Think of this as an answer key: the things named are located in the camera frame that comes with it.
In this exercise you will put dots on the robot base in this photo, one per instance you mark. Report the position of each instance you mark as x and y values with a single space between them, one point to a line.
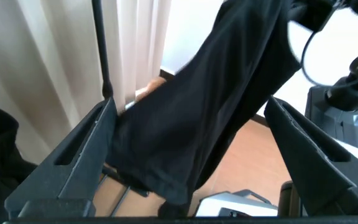
337 124

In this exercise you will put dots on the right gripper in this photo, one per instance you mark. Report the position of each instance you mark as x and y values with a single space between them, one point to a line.
312 14

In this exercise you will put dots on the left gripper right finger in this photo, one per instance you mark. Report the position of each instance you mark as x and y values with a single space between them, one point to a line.
322 180

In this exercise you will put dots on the black clothes rack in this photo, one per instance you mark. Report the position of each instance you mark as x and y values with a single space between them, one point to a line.
101 46

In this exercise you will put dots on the black garment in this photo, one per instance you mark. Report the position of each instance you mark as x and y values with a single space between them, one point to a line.
182 109

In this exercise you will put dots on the beige curtain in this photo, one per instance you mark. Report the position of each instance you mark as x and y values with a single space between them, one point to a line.
42 62

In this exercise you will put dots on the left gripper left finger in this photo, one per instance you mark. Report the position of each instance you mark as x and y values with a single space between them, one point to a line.
73 174

